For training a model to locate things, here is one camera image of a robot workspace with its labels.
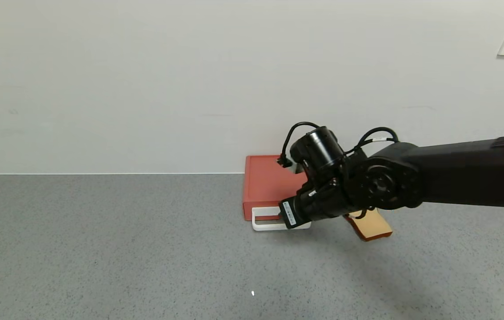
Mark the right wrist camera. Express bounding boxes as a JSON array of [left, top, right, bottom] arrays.
[[279, 155, 303, 175]]

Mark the black camera cable with tag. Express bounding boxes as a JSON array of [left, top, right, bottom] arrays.
[[280, 122, 400, 168]]

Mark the red drawer case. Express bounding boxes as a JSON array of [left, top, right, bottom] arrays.
[[243, 155, 311, 208]]

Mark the red drawer with white handle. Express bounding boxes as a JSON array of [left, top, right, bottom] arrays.
[[243, 201, 312, 232]]

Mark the toy toast slice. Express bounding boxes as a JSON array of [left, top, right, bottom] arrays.
[[344, 209, 393, 242]]

